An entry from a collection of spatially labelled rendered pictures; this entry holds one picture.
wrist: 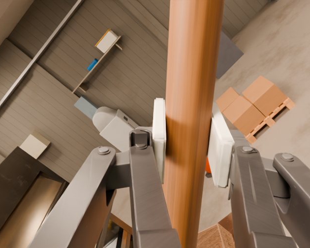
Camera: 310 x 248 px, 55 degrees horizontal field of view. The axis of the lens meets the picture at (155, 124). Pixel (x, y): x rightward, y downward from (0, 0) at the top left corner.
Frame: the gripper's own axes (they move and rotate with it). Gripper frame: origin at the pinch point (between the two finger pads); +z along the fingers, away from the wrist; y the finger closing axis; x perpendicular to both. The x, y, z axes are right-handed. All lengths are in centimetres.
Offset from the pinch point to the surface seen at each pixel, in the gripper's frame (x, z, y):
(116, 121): -284, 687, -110
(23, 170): -92, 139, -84
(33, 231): -105, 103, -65
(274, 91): -90, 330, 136
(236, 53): -91, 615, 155
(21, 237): -104, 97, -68
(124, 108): -275, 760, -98
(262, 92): -93, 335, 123
